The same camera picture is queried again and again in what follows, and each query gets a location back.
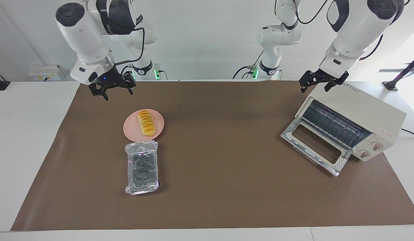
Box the yellow sliced bread loaf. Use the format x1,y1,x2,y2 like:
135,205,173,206
137,110,156,137

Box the aluminium foil tray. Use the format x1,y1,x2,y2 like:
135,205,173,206
125,141,160,195

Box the cream toaster oven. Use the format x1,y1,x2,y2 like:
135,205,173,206
295,82,407,162

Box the glass oven door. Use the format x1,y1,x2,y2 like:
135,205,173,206
280,117,352,177

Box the pink round plate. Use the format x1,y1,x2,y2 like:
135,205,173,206
123,109,165,142

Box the brown table mat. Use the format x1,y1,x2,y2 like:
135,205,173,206
10,80,414,231

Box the black oven wire rack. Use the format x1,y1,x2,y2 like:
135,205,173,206
301,100,372,148

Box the white wall power socket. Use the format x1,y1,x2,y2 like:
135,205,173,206
28,65,65,82

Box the black camera stand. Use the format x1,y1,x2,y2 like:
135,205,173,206
382,54,414,92

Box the black base cable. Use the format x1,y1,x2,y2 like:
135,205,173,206
232,50,265,80

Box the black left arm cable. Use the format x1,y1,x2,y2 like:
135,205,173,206
275,0,384,61

